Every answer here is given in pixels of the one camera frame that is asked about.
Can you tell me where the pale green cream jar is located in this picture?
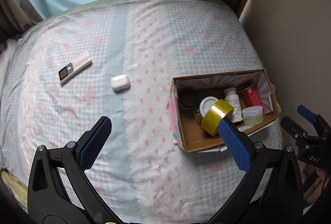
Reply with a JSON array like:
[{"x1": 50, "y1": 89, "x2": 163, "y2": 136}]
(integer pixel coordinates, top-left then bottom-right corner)
[{"x1": 242, "y1": 106, "x2": 264, "y2": 126}]

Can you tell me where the red carton box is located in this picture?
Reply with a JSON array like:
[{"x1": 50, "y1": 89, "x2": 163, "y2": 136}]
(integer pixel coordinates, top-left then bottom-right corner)
[{"x1": 240, "y1": 85, "x2": 262, "y2": 108}]

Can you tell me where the white pill bottle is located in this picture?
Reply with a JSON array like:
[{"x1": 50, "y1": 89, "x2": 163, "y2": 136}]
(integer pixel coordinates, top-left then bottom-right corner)
[{"x1": 224, "y1": 88, "x2": 242, "y2": 123}]

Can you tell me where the yellow tape roll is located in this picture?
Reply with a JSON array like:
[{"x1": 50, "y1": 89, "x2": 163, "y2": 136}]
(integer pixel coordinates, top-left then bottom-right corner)
[{"x1": 201, "y1": 100, "x2": 234, "y2": 136}]

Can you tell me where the green jar white lid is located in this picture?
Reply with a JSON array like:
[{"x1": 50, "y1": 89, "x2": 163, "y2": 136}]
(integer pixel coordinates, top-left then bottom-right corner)
[{"x1": 194, "y1": 96, "x2": 218, "y2": 124}]

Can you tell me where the small black white jar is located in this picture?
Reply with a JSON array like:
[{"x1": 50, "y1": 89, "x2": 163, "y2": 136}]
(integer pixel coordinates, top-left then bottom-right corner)
[{"x1": 178, "y1": 88, "x2": 199, "y2": 110}]

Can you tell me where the white earbuds case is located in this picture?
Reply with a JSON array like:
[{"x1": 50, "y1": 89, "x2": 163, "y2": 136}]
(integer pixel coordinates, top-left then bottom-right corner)
[{"x1": 110, "y1": 74, "x2": 130, "y2": 91}]

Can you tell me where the white remote control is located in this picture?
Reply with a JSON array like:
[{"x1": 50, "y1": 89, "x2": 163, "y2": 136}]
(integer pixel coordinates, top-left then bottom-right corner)
[{"x1": 58, "y1": 51, "x2": 92, "y2": 85}]

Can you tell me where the person's hand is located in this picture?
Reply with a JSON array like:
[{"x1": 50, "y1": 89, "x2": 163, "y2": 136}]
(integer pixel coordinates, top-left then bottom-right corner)
[{"x1": 306, "y1": 168, "x2": 330, "y2": 205}]

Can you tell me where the open cardboard box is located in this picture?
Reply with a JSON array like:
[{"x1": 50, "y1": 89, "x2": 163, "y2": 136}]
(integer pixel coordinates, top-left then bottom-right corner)
[{"x1": 167, "y1": 69, "x2": 279, "y2": 153}]

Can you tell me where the checked floral bed sheet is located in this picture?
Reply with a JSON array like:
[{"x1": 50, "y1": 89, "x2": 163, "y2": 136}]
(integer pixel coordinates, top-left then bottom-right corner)
[{"x1": 1, "y1": 0, "x2": 263, "y2": 223}]

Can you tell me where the left brown curtain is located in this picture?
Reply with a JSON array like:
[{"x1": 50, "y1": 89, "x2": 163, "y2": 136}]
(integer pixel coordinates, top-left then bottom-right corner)
[{"x1": 0, "y1": 0, "x2": 43, "y2": 42}]

